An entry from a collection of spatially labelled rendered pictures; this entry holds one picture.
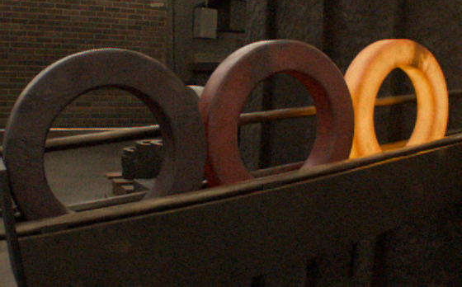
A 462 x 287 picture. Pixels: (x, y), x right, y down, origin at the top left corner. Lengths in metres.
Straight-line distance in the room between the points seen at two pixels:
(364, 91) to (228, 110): 0.18
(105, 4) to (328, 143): 6.33
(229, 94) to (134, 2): 6.49
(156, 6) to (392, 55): 6.51
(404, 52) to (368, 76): 0.07
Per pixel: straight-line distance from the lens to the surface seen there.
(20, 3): 6.58
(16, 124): 0.41
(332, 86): 0.54
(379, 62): 0.59
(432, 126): 0.68
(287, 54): 0.50
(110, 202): 0.48
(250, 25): 1.37
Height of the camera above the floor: 0.71
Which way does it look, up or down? 6 degrees down
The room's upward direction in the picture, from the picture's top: 3 degrees clockwise
